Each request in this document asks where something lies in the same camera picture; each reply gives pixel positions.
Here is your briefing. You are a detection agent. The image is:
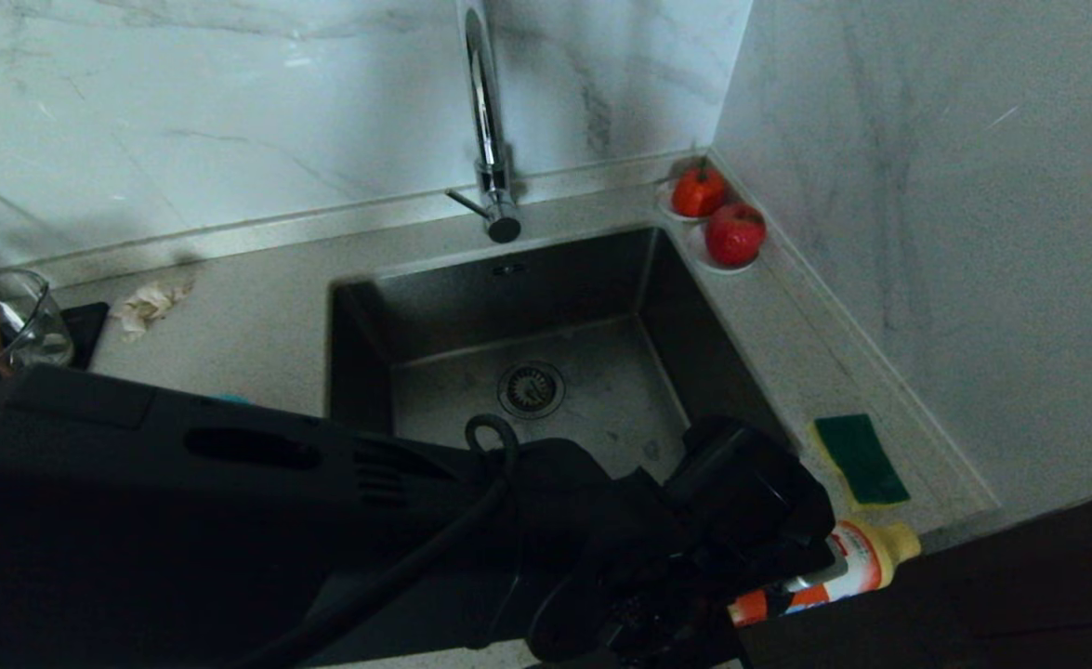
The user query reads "orange detergent bottle yellow cap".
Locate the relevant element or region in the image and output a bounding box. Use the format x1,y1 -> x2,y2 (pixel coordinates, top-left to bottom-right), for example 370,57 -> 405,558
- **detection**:
730,518 -> 923,627

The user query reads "green and yellow sponge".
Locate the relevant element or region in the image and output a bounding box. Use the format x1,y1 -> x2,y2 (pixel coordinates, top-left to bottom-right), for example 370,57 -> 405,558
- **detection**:
806,413 -> 910,510

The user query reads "stainless steel sink basin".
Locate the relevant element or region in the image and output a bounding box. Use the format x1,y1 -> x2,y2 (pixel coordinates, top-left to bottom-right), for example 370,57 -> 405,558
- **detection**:
325,226 -> 800,484

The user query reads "chrome faucet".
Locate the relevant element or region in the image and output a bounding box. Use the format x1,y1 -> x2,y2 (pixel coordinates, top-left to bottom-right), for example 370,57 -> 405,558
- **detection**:
446,0 -> 523,245

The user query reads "round metal drain strainer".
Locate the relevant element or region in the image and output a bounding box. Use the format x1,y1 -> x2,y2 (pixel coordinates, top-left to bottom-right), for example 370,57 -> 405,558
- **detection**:
497,361 -> 566,420

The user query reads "red apple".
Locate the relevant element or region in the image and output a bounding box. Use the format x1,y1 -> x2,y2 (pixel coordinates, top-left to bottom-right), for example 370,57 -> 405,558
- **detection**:
704,204 -> 766,269

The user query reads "orange-red tomato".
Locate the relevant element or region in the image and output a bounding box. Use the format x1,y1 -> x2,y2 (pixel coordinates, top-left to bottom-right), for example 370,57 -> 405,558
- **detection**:
671,160 -> 728,220

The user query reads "crumpled beige tissue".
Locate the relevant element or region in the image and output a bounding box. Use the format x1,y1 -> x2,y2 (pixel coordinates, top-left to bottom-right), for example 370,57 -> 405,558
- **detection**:
111,279 -> 195,341

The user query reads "clear glass measuring cup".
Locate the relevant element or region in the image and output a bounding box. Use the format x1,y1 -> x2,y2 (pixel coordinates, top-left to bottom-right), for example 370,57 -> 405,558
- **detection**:
0,269 -> 77,387

